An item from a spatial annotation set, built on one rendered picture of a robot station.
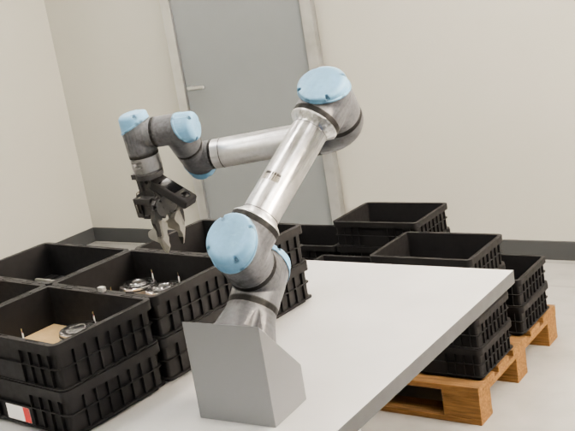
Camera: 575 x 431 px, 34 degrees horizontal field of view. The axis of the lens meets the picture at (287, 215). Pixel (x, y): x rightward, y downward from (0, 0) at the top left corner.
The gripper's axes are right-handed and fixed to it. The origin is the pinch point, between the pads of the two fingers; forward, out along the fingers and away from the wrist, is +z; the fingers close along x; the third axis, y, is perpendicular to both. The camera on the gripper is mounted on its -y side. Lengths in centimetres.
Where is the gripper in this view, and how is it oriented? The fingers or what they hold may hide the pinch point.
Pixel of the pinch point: (176, 244)
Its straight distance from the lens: 243.4
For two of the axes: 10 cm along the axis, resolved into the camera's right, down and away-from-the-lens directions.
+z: 2.3, 9.1, 3.4
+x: -5.7, 4.1, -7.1
